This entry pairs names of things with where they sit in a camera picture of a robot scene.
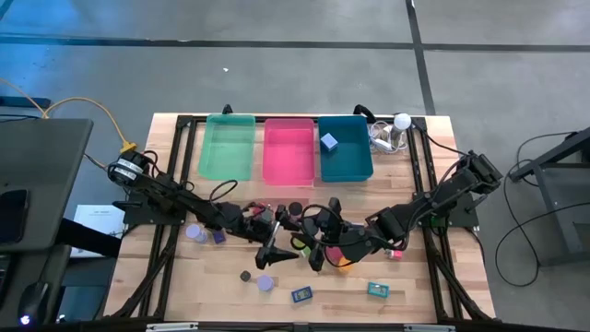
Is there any black metal frame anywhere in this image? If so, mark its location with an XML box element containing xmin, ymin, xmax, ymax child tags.
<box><xmin>103</xmin><ymin>113</ymin><xmax>497</xmax><ymax>324</ymax></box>

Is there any pink plastic bin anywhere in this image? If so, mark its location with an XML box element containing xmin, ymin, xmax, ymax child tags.
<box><xmin>261</xmin><ymin>117</ymin><xmax>317</xmax><ymax>187</ymax></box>

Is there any silver bracket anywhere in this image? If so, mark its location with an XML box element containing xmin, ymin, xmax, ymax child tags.
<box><xmin>147</xmin><ymin>322</ymin><xmax>200</xmax><ymax>332</ymax></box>
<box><xmin>403</xmin><ymin>324</ymin><xmax>457</xmax><ymax>332</ymax></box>

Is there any white light bulb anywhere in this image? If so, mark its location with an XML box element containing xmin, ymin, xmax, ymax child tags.
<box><xmin>389</xmin><ymin>112</ymin><xmax>413</xmax><ymax>145</ymax></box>

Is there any lavender charger cube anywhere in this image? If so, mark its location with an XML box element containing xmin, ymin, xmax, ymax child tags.
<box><xmin>319</xmin><ymin>132</ymin><xmax>339</xmax><ymax>152</ymax></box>

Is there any thin yellow cable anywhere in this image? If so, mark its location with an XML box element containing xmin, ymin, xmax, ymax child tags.
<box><xmin>0</xmin><ymin>77</ymin><xmax>48</xmax><ymax>119</ymax></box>

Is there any black camera cable loop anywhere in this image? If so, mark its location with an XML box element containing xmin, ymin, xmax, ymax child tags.
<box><xmin>209</xmin><ymin>179</ymin><xmax>240</xmax><ymax>205</ymax></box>

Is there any dark metal stand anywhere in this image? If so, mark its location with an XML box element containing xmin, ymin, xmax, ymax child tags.
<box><xmin>508</xmin><ymin>126</ymin><xmax>590</xmax><ymax>268</ymax></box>

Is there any gray desk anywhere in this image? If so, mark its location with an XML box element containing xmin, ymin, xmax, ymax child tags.
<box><xmin>0</xmin><ymin>118</ymin><xmax>95</xmax><ymax>253</ymax></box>

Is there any yellow cable with plug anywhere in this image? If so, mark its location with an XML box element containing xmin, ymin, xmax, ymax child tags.
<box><xmin>43</xmin><ymin>96</ymin><xmax>138</xmax><ymax>156</ymax></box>

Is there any black bent cable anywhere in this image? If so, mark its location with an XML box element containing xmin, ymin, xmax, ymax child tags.
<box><xmin>352</xmin><ymin>104</ymin><xmax>377</xmax><ymax>125</ymax></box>

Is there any black desk beam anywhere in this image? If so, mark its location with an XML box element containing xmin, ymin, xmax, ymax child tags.
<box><xmin>57</xmin><ymin>216</ymin><xmax>124</xmax><ymax>258</ymax></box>

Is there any black computer mouse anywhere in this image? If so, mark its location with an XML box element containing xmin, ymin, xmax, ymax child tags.
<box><xmin>17</xmin><ymin>280</ymin><xmax>51</xmax><ymax>326</ymax></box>

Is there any red wall charger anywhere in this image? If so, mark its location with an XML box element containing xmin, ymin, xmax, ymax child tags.
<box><xmin>252</xmin><ymin>201</ymin><xmax>274</xmax><ymax>221</ymax></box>
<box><xmin>324</xmin><ymin>246</ymin><xmax>345</xmax><ymax>267</ymax></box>

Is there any blue digital display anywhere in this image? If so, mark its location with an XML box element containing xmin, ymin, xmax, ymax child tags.
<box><xmin>290</xmin><ymin>286</ymin><xmax>314</xmax><ymax>304</ymax></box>

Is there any white paper booklet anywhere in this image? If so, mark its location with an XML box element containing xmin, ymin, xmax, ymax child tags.
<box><xmin>70</xmin><ymin>204</ymin><xmax>128</xmax><ymax>258</ymax></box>

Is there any dark blue bar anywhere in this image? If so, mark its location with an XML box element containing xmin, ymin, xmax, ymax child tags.
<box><xmin>0</xmin><ymin>95</ymin><xmax>53</xmax><ymax>110</ymax></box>

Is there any teal digital display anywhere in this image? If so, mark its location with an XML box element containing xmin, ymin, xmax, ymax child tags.
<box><xmin>367</xmin><ymin>281</ymin><xmax>391</xmax><ymax>299</ymax></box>

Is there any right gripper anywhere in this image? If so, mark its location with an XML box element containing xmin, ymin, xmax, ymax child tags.
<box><xmin>290</xmin><ymin>197</ymin><xmax>379</xmax><ymax>272</ymax></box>

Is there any teal plastic bin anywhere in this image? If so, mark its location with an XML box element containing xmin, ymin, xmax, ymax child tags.
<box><xmin>316</xmin><ymin>114</ymin><xmax>375</xmax><ymax>184</ymax></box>

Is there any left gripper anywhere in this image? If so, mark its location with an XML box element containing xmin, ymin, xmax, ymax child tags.
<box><xmin>239</xmin><ymin>206</ymin><xmax>303</xmax><ymax>270</ymax></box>

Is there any black phone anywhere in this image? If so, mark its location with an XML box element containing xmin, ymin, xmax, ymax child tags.
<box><xmin>0</xmin><ymin>188</ymin><xmax>31</xmax><ymax>244</ymax></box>

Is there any green plastic bin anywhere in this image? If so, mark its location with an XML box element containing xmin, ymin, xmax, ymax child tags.
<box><xmin>197</xmin><ymin>113</ymin><xmax>257</xmax><ymax>183</ymax></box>

